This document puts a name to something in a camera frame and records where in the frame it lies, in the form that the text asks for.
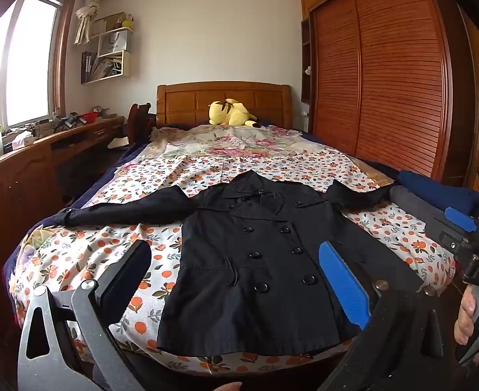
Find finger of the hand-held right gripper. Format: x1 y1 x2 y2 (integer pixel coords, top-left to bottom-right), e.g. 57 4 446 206
426 214 468 249
444 207 478 233

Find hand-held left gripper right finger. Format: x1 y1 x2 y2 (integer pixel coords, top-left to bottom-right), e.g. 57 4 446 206
318 241 460 391

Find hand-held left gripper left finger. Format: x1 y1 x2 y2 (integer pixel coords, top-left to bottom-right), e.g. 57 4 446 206
17 239 153 391

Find black double-breasted coat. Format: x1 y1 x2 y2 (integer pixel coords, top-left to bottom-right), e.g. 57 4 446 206
62 170 423 357

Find folded blue clothes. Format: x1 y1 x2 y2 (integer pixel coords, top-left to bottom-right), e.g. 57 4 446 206
398 170 479 216

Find folded grey clothes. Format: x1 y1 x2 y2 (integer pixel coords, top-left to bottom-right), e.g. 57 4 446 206
389 186 448 224

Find person's right hand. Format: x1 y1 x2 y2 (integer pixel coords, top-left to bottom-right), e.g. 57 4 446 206
453 291 479 347

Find orange fruit print bed sheet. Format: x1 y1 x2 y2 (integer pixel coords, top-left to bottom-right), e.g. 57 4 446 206
9 147 456 375

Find wooden desk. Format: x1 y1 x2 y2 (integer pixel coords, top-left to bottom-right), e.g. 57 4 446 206
0 116 126 335

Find wooden slatted wardrobe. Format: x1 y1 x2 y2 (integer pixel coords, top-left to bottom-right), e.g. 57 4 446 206
300 0 474 188

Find wooden chair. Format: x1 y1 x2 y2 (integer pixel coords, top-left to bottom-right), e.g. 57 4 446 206
126 103 156 147

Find black desk gadget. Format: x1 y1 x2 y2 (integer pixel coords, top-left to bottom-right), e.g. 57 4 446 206
54 112 81 131

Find pink floral blanket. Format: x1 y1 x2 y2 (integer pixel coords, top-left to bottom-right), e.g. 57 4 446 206
121 124 330 172

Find tissue box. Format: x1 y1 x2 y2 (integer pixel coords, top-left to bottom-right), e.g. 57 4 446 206
9 130 34 147

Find wooden bed headboard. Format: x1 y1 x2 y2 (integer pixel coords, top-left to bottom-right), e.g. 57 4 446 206
156 81 294 131

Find yellow plush toy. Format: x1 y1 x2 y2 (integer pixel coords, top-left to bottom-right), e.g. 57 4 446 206
208 98 258 128

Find black binders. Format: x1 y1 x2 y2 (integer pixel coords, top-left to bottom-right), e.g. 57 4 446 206
82 51 94 83

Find white paper bag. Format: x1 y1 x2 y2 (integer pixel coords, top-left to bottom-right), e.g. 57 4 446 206
98 30 130 58

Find window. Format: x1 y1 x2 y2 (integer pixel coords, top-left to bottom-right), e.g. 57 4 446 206
0 0 79 139

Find tied beige curtain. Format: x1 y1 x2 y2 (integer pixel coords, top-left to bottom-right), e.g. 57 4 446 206
74 0 109 45

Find cream wall shelf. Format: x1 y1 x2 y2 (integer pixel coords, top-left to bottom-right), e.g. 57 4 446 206
80 26 135 84

